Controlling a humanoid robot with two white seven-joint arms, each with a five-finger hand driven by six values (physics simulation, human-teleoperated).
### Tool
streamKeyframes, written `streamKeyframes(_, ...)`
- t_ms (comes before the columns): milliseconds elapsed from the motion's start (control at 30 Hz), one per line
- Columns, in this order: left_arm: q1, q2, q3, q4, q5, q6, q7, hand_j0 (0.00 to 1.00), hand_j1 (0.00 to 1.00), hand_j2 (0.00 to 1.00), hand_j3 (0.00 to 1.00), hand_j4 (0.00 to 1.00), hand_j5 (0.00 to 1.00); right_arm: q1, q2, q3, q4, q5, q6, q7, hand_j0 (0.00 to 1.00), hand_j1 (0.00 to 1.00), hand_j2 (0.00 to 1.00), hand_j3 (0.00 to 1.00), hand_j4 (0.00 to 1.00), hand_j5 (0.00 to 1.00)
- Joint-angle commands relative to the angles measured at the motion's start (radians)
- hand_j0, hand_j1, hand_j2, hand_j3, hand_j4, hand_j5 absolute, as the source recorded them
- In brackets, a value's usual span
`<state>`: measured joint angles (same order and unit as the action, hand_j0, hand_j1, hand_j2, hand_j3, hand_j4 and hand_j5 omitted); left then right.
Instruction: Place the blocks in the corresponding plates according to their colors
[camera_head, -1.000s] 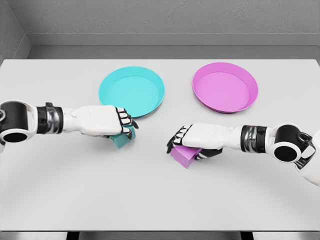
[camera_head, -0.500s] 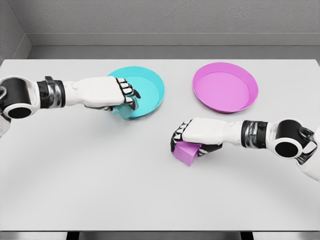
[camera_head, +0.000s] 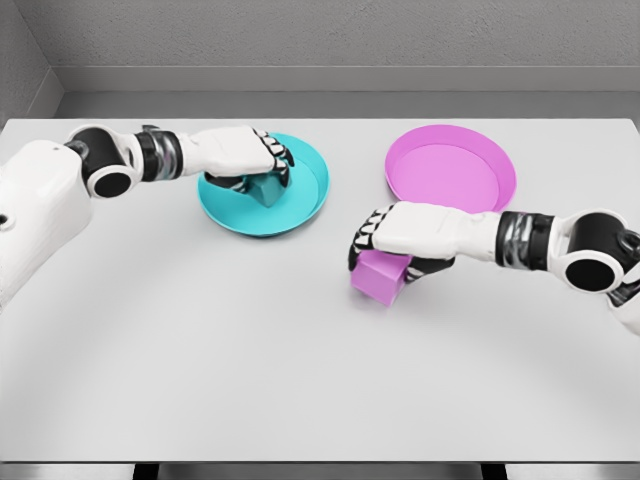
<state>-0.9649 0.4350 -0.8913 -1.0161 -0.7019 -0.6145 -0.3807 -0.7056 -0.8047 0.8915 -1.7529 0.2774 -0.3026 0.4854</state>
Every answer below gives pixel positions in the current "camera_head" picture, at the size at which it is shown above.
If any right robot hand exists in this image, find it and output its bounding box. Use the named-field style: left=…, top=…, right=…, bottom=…
left=347, top=201, right=469, bottom=284

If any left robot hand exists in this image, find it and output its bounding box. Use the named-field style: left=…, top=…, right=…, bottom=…
left=198, top=125, right=296, bottom=195

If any teal plate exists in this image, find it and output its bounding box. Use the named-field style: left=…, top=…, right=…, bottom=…
left=197, top=131, right=331, bottom=239

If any pink block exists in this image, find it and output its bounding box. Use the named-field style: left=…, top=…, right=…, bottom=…
left=350, top=249, right=412, bottom=307

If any pink plate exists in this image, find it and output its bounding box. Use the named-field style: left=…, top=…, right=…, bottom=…
left=384, top=125, right=517, bottom=214

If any teal block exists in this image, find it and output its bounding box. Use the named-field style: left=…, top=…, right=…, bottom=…
left=248, top=172, right=285, bottom=208

